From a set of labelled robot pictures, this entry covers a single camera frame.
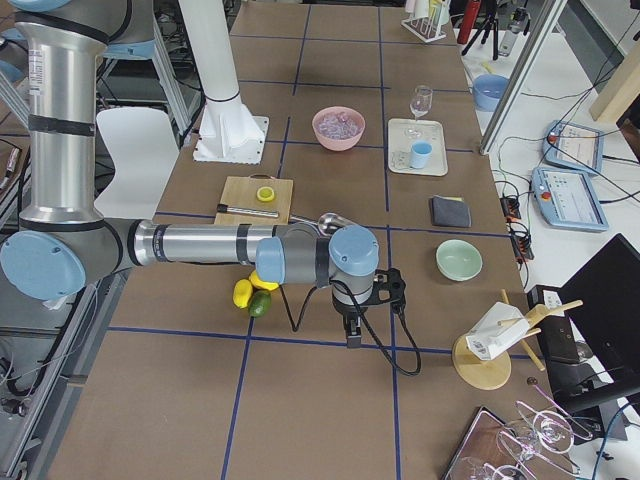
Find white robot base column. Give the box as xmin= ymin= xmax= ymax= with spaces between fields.
xmin=179 ymin=0 xmax=269 ymax=165

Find aluminium frame post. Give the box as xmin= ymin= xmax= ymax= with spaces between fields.
xmin=479 ymin=0 xmax=567 ymax=155

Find white wire cup rack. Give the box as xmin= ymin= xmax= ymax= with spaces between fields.
xmin=401 ymin=0 xmax=450 ymax=43

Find white chair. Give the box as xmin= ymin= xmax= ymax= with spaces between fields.
xmin=95 ymin=107 xmax=179 ymax=219

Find clear wine glass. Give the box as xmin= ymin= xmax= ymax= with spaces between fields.
xmin=405 ymin=85 xmax=433 ymax=139

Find lemon half slice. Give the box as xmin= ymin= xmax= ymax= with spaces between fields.
xmin=256 ymin=186 xmax=276 ymax=203

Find pink bowl of ice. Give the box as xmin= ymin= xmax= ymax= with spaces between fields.
xmin=312 ymin=106 xmax=366 ymax=152

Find folded grey cloth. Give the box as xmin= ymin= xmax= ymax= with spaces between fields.
xmin=429 ymin=196 xmax=472 ymax=228

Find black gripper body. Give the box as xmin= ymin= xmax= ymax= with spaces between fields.
xmin=331 ymin=268 xmax=404 ymax=338

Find green lime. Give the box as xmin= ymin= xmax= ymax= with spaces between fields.
xmin=248 ymin=290 xmax=272 ymax=318

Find steel rod muddler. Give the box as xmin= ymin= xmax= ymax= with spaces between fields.
xmin=216 ymin=203 xmax=279 ymax=219

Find blue bowl on side table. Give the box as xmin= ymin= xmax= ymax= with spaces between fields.
xmin=472 ymin=74 xmax=509 ymax=112

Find black monitor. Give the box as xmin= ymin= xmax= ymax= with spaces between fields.
xmin=559 ymin=233 xmax=639 ymax=412

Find cream bear serving tray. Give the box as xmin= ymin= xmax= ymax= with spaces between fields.
xmin=388 ymin=118 xmax=448 ymax=176

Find steel ice scoop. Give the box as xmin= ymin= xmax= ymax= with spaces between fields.
xmin=289 ymin=212 xmax=356 ymax=236

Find green ceramic bowl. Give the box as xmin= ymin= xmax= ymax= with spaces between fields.
xmin=435 ymin=239 xmax=483 ymax=281

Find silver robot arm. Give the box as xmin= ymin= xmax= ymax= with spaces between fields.
xmin=1 ymin=1 xmax=406 ymax=348

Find yellow lemon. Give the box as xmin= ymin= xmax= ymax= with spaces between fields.
xmin=248 ymin=270 xmax=280 ymax=291
xmin=232 ymin=279 xmax=253 ymax=309

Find wooden cutting board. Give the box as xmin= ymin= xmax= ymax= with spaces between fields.
xmin=214 ymin=176 xmax=294 ymax=225

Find near teach pendant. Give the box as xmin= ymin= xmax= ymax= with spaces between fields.
xmin=531 ymin=167 xmax=609 ymax=232

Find black tripod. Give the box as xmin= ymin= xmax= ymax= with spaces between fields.
xmin=461 ymin=0 xmax=499 ymax=60

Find blue plastic cup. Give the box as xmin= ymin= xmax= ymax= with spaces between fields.
xmin=409 ymin=140 xmax=432 ymax=170

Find far teach pendant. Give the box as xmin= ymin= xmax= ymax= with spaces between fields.
xmin=542 ymin=120 xmax=604 ymax=175

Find teach pendant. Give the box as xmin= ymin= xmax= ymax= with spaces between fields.
xmin=542 ymin=120 xmax=604 ymax=175
xmin=531 ymin=167 xmax=609 ymax=232

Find wooden cup stand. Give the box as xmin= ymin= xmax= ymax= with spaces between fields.
xmin=452 ymin=290 xmax=583 ymax=390

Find hanging wine glasses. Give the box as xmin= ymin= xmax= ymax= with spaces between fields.
xmin=443 ymin=377 xmax=594 ymax=479

